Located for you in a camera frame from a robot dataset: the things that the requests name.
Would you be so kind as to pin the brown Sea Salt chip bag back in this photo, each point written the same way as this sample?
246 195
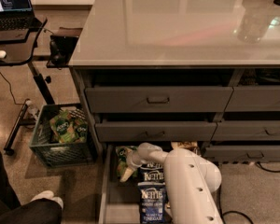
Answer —
192 146

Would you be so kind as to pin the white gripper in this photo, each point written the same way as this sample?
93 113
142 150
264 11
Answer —
134 160

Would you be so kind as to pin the green dang rice chip bag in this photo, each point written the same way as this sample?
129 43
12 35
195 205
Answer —
122 164

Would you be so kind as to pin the blue Kettle chip bag front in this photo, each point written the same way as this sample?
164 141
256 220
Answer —
152 202

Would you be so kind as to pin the black clamp device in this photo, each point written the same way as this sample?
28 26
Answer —
62 45

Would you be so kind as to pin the black laptop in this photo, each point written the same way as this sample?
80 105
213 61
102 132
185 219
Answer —
15 14

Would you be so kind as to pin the green plastic crate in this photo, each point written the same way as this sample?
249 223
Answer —
49 150

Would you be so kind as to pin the grey top left drawer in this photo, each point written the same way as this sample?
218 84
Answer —
157 99

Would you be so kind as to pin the person leg dark trousers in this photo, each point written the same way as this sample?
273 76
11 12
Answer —
41 211

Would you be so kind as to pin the green chip bag in crate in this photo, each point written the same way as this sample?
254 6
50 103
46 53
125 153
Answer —
63 126

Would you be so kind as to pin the grey drawer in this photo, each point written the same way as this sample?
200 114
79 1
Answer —
242 153
252 130
157 99
128 131
254 98

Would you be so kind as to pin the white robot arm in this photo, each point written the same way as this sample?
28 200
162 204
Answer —
190 181

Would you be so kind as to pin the black standing desk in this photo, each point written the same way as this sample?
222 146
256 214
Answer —
21 54

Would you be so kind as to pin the grey middle left drawer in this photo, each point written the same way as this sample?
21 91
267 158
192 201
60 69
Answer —
128 131

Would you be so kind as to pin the open bottom left drawer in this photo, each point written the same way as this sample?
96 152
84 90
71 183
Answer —
120 203

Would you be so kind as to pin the white shoe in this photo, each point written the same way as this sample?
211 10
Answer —
49 195

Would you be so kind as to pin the grey top right drawer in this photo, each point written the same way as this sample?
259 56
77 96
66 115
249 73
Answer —
254 98

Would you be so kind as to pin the grey bottom right drawer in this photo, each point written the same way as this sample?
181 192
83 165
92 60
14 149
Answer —
242 153

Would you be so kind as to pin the grey middle right drawer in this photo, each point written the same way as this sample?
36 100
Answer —
252 130

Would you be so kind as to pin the grey cabinet with counter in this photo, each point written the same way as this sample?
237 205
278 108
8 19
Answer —
197 43

